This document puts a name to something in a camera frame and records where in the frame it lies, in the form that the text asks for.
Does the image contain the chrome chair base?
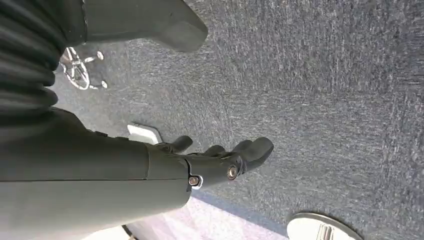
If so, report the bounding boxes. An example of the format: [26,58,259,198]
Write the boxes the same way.
[58,46,109,91]

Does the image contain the round white base plate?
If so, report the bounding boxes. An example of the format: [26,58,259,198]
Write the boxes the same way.
[286,212,364,240]

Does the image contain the thin black cable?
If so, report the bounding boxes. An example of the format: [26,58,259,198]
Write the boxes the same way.
[121,224,137,240]

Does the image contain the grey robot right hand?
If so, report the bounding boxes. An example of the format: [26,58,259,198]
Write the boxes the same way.
[0,0,275,240]

